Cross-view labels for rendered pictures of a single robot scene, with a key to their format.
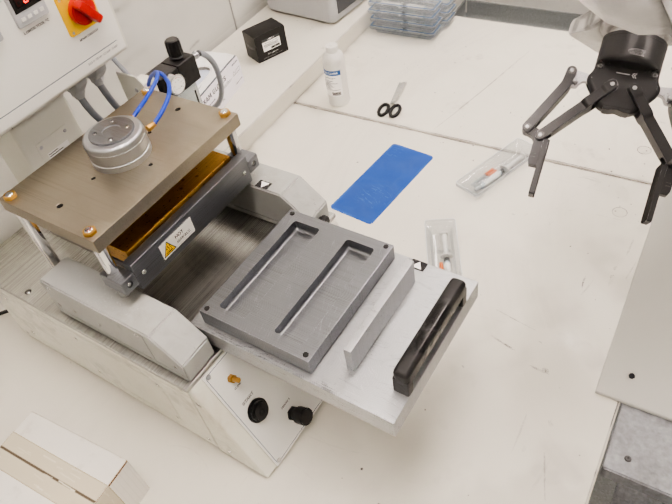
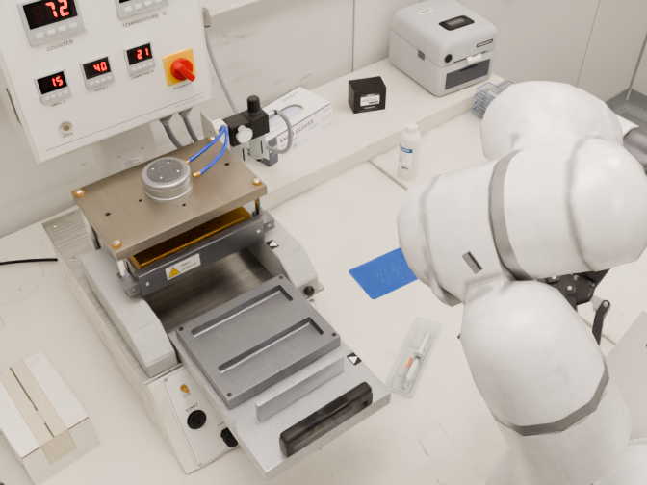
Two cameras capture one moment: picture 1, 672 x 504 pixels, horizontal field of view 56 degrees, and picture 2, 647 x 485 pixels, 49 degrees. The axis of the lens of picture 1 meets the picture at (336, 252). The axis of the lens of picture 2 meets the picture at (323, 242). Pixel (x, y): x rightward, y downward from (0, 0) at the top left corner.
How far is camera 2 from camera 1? 0.38 m
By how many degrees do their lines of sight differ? 11
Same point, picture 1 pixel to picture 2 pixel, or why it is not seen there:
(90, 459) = (64, 404)
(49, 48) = (147, 90)
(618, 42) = not seen: hidden behind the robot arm
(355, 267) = (304, 341)
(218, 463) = (157, 447)
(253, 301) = (218, 337)
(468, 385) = (375, 471)
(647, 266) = not seen: hidden behind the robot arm
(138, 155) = (177, 195)
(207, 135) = (235, 196)
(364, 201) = (378, 277)
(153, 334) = (135, 333)
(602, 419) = not seen: outside the picture
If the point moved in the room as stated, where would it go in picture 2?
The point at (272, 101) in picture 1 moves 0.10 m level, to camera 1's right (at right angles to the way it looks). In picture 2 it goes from (346, 155) to (385, 161)
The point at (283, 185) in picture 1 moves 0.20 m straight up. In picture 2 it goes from (286, 251) to (280, 158)
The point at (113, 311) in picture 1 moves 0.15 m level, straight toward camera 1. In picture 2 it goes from (116, 304) to (120, 379)
